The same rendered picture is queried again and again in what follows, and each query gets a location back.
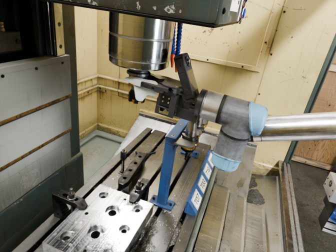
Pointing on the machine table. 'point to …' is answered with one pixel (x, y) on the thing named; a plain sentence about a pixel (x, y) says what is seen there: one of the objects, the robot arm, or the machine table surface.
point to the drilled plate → (51, 242)
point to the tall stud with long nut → (123, 159)
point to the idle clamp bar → (125, 184)
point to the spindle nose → (139, 42)
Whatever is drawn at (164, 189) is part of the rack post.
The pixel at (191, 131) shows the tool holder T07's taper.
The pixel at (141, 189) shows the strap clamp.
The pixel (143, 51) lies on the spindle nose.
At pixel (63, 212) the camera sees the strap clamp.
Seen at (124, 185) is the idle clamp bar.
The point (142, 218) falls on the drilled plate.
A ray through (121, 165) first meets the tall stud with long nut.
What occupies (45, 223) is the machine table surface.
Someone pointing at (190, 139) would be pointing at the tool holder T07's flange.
